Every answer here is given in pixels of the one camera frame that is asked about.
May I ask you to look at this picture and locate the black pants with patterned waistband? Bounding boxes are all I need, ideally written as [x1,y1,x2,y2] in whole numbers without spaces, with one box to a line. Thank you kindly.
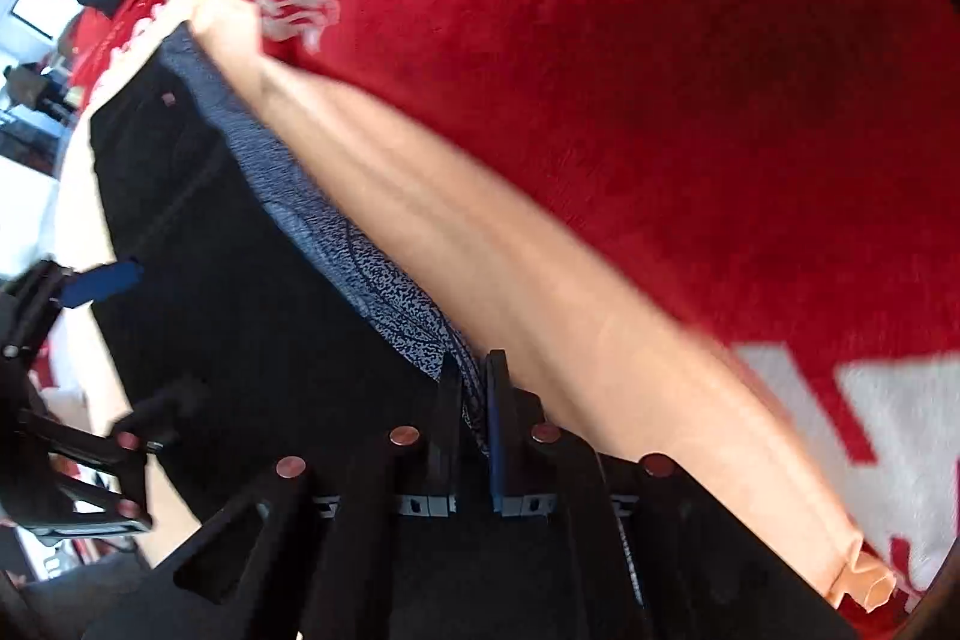
[88,23,647,612]

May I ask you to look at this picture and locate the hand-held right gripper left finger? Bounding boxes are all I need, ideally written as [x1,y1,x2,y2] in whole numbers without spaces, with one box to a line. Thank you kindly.
[154,351,463,640]

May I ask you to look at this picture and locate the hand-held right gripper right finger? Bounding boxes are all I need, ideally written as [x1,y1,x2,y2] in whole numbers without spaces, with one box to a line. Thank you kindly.
[484,349,857,640]

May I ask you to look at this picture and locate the peach bed sheet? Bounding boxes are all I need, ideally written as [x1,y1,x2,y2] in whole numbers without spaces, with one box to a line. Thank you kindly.
[56,0,899,615]

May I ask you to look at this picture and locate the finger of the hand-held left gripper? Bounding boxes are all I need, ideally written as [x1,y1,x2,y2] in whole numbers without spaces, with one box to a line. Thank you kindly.
[0,259,145,356]
[15,377,212,540]

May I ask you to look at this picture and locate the red printed blanket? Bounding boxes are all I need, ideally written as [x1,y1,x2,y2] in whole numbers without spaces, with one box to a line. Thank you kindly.
[56,0,960,638]

